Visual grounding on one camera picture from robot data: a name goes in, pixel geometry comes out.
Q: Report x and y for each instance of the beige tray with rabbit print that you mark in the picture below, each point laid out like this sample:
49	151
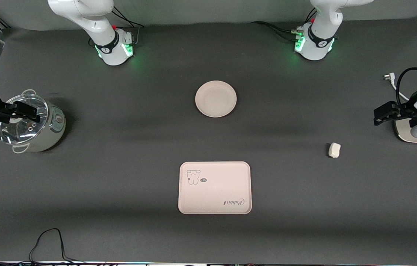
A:
215	192

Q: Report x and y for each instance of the glass pot lid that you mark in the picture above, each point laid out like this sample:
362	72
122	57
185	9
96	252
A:
23	133

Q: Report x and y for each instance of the dark grey table mat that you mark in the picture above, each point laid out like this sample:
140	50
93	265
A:
304	229

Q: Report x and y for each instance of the round beige plate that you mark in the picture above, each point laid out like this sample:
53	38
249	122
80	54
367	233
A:
215	99

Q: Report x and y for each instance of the small white bun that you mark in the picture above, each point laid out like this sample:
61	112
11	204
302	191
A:
334	150

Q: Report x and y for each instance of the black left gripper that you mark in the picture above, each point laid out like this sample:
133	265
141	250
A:
406	110

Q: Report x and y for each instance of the aluminium frame rail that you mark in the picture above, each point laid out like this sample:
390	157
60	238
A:
3	23

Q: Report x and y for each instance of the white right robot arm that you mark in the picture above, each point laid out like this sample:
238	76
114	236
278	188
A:
94	18

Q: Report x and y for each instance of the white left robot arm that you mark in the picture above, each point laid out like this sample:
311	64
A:
317	48

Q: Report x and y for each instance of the grey electric cooking pot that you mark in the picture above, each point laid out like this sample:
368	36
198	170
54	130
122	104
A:
51	129

